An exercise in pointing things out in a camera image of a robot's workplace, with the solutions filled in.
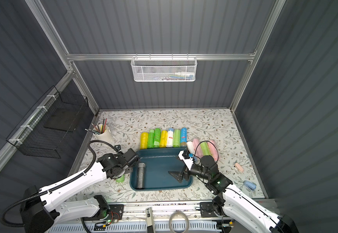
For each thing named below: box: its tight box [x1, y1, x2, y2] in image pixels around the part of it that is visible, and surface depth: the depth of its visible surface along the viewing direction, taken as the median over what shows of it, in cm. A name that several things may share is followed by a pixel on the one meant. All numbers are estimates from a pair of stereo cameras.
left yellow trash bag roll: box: [139, 132, 150, 150], surface depth 100 cm
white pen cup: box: [93, 123, 113, 142], surface depth 98 cm
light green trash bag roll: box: [172, 129, 181, 148], surface depth 101 cm
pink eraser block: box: [234, 162, 244, 173], surface depth 88 cm
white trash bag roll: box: [186, 141, 196, 155], surface depth 98 cm
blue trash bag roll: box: [180, 127, 187, 148], surface depth 101 cm
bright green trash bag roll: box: [147, 129, 155, 150], surface depth 101 cm
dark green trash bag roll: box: [153, 127, 161, 149], surface depth 101 cm
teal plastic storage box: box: [130, 147, 193, 191], surface depth 93 cm
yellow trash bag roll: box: [159, 129, 169, 149], surface depth 101 cm
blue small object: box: [243, 180, 257, 191], surface depth 82 cm
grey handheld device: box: [145, 207, 156, 233], surface depth 69 cm
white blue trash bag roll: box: [167, 127, 174, 148], surface depth 101 cm
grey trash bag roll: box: [136, 162, 146, 190], surface depth 84 cm
